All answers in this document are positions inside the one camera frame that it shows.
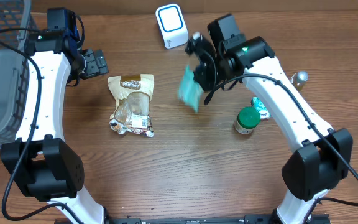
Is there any teal snack packet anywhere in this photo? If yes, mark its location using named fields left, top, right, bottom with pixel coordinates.
left=177, top=65, right=203, bottom=113

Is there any brown Pantree snack bag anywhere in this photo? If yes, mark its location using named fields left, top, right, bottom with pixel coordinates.
left=108, top=74, right=154, bottom=138

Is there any green lid white jar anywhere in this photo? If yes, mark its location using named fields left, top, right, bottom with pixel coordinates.
left=234, top=107, right=260, bottom=134

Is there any green white drink carton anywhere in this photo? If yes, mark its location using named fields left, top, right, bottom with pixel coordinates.
left=251, top=97, right=271, bottom=120

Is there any yellow drink bottle silver cap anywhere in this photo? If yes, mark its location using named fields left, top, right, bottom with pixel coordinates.
left=290, top=71, right=309, bottom=91

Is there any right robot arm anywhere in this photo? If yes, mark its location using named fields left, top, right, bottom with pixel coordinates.
left=180, top=14, right=353, bottom=223

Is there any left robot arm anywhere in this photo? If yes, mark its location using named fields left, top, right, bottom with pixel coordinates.
left=1, top=7, right=110, bottom=223

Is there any white barcode scanner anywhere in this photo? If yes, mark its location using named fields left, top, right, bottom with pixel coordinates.
left=155, top=3, right=188, bottom=49

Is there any dark grey plastic basket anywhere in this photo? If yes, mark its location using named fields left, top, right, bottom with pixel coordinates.
left=0, top=0, right=37, bottom=147

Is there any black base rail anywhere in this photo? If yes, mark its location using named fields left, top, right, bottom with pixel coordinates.
left=54, top=213, right=332, bottom=224

